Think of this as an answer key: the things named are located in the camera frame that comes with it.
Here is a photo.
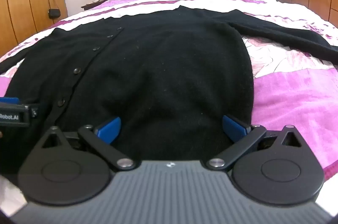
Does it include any black button cardigan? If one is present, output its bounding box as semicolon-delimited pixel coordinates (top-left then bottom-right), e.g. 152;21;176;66
0;5;338;174

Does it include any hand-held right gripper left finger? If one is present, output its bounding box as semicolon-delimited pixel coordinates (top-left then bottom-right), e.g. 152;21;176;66
40;117;137;171

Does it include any dark wooden nightstand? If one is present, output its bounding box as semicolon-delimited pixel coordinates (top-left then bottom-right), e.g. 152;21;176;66
80;0;106;11

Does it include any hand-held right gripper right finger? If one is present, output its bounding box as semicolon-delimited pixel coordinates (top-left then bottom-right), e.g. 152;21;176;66
205;115;302;171

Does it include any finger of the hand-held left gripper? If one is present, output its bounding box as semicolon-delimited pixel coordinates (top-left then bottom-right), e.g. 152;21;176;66
0;97;41;119

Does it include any purple floral bedspread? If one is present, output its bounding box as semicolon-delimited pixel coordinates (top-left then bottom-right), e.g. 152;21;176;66
0;0;338;183

